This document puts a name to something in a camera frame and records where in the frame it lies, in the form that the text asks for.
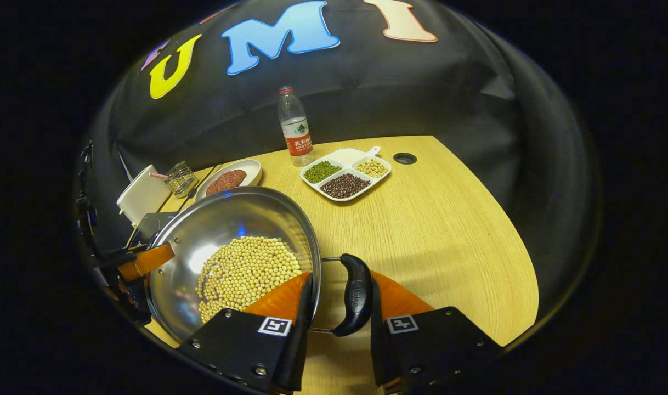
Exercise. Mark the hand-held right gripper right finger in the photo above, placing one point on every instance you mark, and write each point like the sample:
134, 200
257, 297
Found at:
379, 351

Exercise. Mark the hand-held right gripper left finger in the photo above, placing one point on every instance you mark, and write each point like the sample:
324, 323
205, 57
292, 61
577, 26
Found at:
300, 340

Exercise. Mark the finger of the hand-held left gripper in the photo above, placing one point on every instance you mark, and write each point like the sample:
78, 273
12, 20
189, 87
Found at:
147, 260

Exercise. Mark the black induction cooktop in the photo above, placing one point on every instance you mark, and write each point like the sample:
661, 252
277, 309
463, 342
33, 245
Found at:
150, 225

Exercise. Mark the white toaster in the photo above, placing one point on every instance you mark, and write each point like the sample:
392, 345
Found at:
143, 195

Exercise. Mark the pink straw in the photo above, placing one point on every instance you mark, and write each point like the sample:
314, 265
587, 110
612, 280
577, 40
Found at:
158, 175

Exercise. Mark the heap of yellow soybeans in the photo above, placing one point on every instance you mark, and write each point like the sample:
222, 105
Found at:
246, 271

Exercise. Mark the red meat patties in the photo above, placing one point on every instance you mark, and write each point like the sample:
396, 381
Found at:
226, 181

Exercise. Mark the round white plate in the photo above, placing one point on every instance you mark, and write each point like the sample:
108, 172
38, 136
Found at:
252, 171

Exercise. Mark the white divided dish of beans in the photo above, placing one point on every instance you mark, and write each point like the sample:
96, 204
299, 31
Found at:
345, 175

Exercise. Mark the clear plastic water bottle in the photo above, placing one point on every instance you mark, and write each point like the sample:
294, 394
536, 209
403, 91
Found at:
296, 137

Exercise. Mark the black backdrop cloth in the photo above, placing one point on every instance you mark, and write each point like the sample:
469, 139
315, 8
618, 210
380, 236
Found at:
422, 93

